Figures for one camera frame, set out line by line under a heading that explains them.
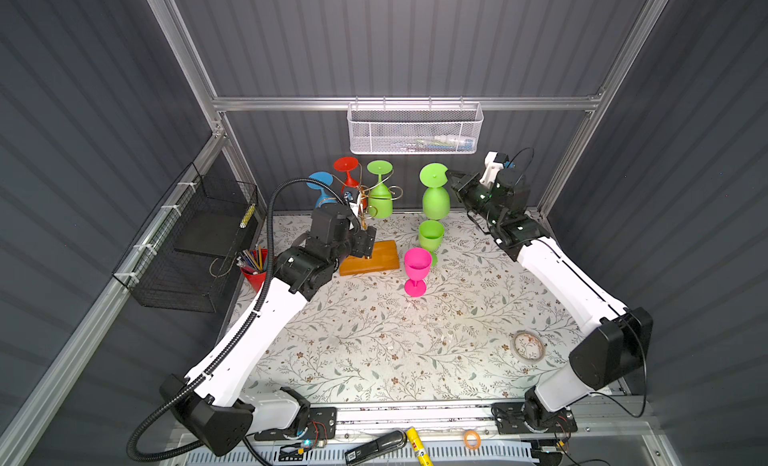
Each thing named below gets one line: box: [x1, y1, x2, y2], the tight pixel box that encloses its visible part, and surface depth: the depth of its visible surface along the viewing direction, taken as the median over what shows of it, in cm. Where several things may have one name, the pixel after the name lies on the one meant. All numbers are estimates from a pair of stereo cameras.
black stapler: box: [344, 430, 408, 466], surface depth 68 cm
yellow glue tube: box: [406, 427, 434, 466], surface depth 71 cm
